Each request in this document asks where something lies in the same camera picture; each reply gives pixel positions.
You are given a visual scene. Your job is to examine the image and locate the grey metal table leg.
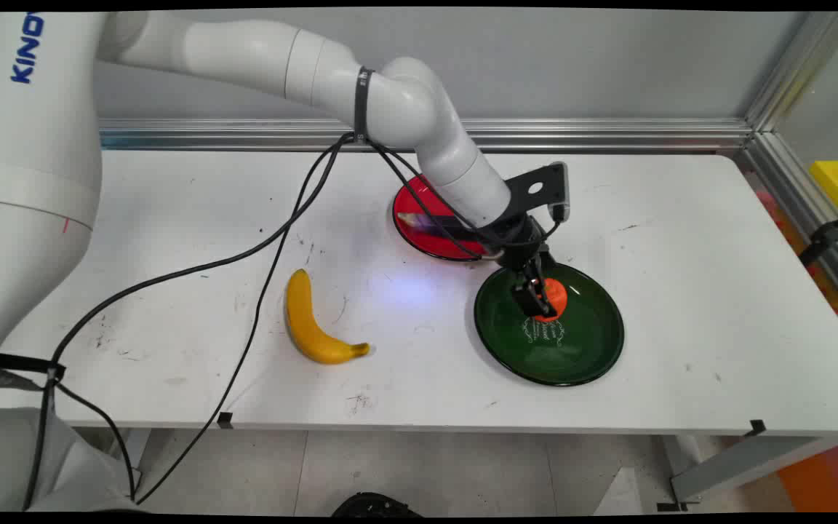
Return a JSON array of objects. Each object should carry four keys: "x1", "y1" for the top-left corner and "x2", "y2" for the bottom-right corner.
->
[{"x1": 669, "y1": 435, "x2": 838, "y2": 504}]

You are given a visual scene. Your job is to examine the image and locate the black strap around arm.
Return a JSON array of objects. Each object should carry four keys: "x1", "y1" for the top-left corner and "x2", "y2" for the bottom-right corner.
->
[{"x1": 353, "y1": 66, "x2": 376, "y2": 144}]

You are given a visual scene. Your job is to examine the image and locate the purple toy eggplant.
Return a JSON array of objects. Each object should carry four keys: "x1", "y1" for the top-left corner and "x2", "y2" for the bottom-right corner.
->
[{"x1": 397, "y1": 210, "x2": 463, "y2": 237}]

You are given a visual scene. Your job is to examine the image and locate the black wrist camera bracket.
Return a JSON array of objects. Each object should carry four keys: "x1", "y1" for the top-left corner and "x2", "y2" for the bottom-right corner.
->
[{"x1": 503, "y1": 162, "x2": 572, "y2": 223}]

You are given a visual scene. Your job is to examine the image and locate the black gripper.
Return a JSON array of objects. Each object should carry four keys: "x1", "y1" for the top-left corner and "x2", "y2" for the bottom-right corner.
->
[{"x1": 479, "y1": 215, "x2": 559, "y2": 319}]

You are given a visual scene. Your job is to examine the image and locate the orange toy mandarin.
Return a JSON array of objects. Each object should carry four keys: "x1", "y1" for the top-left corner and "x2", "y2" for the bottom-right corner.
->
[{"x1": 535, "y1": 277, "x2": 568, "y2": 323}]

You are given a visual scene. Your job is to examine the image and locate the upright aluminium frame post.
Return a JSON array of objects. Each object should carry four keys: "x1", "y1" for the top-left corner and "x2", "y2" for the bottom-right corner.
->
[{"x1": 745, "y1": 11, "x2": 838, "y2": 133}]

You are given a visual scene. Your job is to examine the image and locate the red round plate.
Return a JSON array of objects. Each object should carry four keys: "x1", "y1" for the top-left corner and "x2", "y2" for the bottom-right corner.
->
[{"x1": 392, "y1": 173, "x2": 496, "y2": 262}]

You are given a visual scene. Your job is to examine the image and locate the black strap at robot base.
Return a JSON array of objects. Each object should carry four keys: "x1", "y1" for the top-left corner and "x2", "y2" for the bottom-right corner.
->
[{"x1": 0, "y1": 353, "x2": 67, "y2": 392}]

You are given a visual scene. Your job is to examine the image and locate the black object on floor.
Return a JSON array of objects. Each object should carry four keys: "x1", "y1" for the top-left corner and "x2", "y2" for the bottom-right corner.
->
[{"x1": 332, "y1": 493, "x2": 424, "y2": 518}]

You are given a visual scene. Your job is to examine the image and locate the dark green round plate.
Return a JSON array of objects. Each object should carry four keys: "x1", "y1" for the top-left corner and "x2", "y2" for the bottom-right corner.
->
[{"x1": 474, "y1": 261, "x2": 625, "y2": 387}]

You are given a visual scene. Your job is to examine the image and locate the slanted aluminium frame rail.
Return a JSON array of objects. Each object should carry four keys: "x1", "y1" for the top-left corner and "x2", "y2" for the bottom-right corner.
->
[{"x1": 741, "y1": 131, "x2": 838, "y2": 321}]

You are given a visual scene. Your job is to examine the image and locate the horizontal aluminium frame rail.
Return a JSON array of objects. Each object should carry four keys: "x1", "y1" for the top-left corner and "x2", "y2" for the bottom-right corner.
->
[{"x1": 97, "y1": 119, "x2": 754, "y2": 154}]

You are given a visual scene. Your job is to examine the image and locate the long black cable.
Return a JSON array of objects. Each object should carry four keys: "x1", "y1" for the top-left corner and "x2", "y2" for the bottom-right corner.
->
[
  {"x1": 23, "y1": 135, "x2": 351, "y2": 512},
  {"x1": 134, "y1": 135, "x2": 356, "y2": 506}
]

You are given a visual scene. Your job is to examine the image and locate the orange box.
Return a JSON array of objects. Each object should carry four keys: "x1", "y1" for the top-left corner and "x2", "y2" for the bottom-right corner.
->
[{"x1": 775, "y1": 437, "x2": 838, "y2": 513}]

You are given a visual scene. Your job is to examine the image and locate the yellow toy banana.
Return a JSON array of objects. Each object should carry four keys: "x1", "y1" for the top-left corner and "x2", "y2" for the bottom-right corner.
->
[{"x1": 285, "y1": 269, "x2": 371, "y2": 365}]

